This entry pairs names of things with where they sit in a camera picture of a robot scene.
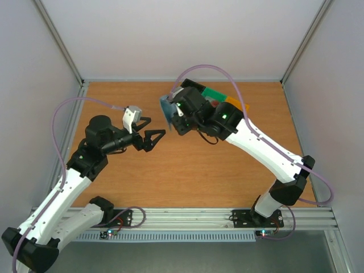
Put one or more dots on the grey slotted cable duct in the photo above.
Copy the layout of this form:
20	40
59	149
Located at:
167	236

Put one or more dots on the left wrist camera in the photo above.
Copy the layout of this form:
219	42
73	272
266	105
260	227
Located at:
131	115

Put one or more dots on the red patterned card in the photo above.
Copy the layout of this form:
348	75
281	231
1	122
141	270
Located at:
215	103

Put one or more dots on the black plastic bin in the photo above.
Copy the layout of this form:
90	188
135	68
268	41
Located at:
190	83

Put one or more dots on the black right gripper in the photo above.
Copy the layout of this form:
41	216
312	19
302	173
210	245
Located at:
178	122

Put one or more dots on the teal card holder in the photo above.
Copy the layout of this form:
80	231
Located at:
168	108

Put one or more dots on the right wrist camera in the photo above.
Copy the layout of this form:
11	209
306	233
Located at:
174	100

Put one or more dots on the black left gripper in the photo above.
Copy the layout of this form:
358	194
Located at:
147	145

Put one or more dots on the yellow plastic bin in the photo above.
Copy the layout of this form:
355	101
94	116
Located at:
236	103

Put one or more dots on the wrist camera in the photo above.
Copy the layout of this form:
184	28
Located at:
174	100
131	115

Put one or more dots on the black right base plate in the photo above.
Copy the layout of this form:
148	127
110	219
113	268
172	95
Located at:
243	218

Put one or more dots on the green plastic bin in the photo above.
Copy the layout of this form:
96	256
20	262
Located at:
213	95

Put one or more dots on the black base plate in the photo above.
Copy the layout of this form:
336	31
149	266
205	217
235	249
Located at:
243	218
116	218

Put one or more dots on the aluminium front rail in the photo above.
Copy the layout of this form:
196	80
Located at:
180	219

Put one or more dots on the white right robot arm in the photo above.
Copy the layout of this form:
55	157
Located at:
227	122

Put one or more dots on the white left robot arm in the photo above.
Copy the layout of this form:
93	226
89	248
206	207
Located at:
37	242

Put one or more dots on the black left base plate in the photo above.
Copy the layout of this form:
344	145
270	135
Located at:
116	218

